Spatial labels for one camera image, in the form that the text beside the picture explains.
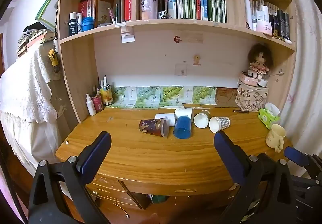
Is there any cream ceramic mug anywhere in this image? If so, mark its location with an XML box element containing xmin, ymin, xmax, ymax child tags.
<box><xmin>266</xmin><ymin>124</ymin><xmax>287</xmax><ymax>152</ymax></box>

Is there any curly-haired rag doll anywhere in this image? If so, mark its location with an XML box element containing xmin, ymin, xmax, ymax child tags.
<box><xmin>248</xmin><ymin>43</ymin><xmax>274</xmax><ymax>81</ymax></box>

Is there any pink round box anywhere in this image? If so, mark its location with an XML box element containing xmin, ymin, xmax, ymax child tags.
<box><xmin>239</xmin><ymin>72</ymin><xmax>258</xmax><ymax>87</ymax></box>

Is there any wooden bookshelf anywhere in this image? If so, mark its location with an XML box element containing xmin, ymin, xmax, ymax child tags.
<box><xmin>55</xmin><ymin>0</ymin><xmax>300</xmax><ymax>124</ymax></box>

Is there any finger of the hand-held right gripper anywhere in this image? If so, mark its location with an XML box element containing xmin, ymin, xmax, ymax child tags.
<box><xmin>284</xmin><ymin>147</ymin><xmax>322</xmax><ymax>182</ymax></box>

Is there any dark bottle with white cap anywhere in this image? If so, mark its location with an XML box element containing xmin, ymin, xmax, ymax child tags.
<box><xmin>68</xmin><ymin>12</ymin><xmax>78</xmax><ymax>36</ymax></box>

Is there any blue jar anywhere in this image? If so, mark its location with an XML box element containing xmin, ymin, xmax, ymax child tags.
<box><xmin>82</xmin><ymin>16</ymin><xmax>95</xmax><ymax>31</ymax></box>

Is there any red dictionary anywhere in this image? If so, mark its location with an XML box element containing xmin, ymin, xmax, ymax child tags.
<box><xmin>124</xmin><ymin>0</ymin><xmax>132</xmax><ymax>21</ymax></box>

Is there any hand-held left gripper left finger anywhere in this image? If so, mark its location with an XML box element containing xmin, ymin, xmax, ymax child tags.
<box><xmin>28</xmin><ymin>131</ymin><xmax>112</xmax><ymax>224</ymax></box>

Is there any blue plastic cup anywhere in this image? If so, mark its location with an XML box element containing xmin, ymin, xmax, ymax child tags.
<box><xmin>173</xmin><ymin>115</ymin><xmax>192</xmax><ymax>140</ymax></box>

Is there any row of green-spined books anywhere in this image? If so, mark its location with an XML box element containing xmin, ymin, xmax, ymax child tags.
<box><xmin>157</xmin><ymin>0</ymin><xmax>227</xmax><ymax>23</ymax></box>

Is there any white curtain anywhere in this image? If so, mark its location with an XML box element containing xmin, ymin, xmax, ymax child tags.
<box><xmin>284</xmin><ymin>0</ymin><xmax>322</xmax><ymax>161</ymax></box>

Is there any white floral cylinder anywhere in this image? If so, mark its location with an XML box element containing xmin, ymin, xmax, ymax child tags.
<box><xmin>139</xmin><ymin>0</ymin><xmax>158</xmax><ymax>20</ymax></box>

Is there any white lace cloth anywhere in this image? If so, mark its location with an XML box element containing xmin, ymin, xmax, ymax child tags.
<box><xmin>0</xmin><ymin>44</ymin><xmax>59</xmax><ymax>124</ymax></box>

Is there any green tissue box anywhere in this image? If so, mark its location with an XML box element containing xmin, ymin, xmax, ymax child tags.
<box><xmin>258</xmin><ymin>103</ymin><xmax>281</xmax><ymax>129</ymax></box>

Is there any white paper note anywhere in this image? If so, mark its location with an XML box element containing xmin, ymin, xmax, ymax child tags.
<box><xmin>121</xmin><ymin>25</ymin><xmax>135</xmax><ymax>43</ymax></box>

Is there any group of black cosmetic bottles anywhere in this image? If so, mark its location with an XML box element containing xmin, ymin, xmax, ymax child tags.
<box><xmin>269</xmin><ymin>9</ymin><xmax>291</xmax><ymax>39</ymax></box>

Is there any wooden desk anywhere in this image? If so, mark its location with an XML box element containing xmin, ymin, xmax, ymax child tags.
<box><xmin>55</xmin><ymin>106</ymin><xmax>293</xmax><ymax>211</ymax></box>

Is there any white cup with label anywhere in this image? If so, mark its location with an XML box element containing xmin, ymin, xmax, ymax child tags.
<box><xmin>174</xmin><ymin>108</ymin><xmax>194</xmax><ymax>123</ymax></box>

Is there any clear wall hook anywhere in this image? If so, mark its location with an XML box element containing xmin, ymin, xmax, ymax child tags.
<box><xmin>175</xmin><ymin>63</ymin><xmax>188</xmax><ymax>76</ymax></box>

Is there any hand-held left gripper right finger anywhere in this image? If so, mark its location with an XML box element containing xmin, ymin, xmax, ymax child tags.
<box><xmin>213</xmin><ymin>131</ymin><xmax>298</xmax><ymax>224</ymax></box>

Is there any white paper cup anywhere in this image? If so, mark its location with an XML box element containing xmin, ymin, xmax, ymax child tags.
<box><xmin>193</xmin><ymin>110</ymin><xmax>210</xmax><ymax>129</ymax></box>

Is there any stack of old books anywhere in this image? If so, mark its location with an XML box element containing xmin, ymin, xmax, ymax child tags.
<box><xmin>17</xmin><ymin>22</ymin><xmax>55</xmax><ymax>58</ymax></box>

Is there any row of cosmetic boxes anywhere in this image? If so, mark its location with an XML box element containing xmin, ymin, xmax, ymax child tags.
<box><xmin>244</xmin><ymin>0</ymin><xmax>278</xmax><ymax>30</ymax></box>

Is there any checkered paper cup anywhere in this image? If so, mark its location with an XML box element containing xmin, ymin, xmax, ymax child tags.
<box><xmin>209</xmin><ymin>116</ymin><xmax>230</xmax><ymax>133</ymax></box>

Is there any green framed picture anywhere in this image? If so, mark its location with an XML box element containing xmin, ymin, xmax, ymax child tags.
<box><xmin>35</xmin><ymin>0</ymin><xmax>62</xmax><ymax>32</ymax></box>

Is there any row of red books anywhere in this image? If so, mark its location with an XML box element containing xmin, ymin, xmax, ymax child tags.
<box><xmin>78</xmin><ymin>0</ymin><xmax>97</xmax><ymax>18</ymax></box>

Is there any brown illustrated box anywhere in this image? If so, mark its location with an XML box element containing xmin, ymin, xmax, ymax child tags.
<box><xmin>92</xmin><ymin>0</ymin><xmax>114</xmax><ymax>27</ymax></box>

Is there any letter-printed storage basket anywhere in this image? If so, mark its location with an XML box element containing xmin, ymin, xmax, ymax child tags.
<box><xmin>235</xmin><ymin>82</ymin><xmax>269</xmax><ymax>112</ymax></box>

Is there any dark patterned cup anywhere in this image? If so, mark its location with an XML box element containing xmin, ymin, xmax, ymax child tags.
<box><xmin>139</xmin><ymin>117</ymin><xmax>170</xmax><ymax>138</ymax></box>

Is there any white spray bottle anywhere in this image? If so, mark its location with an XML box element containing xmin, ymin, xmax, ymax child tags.
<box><xmin>86</xmin><ymin>93</ymin><xmax>97</xmax><ymax>116</ymax></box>

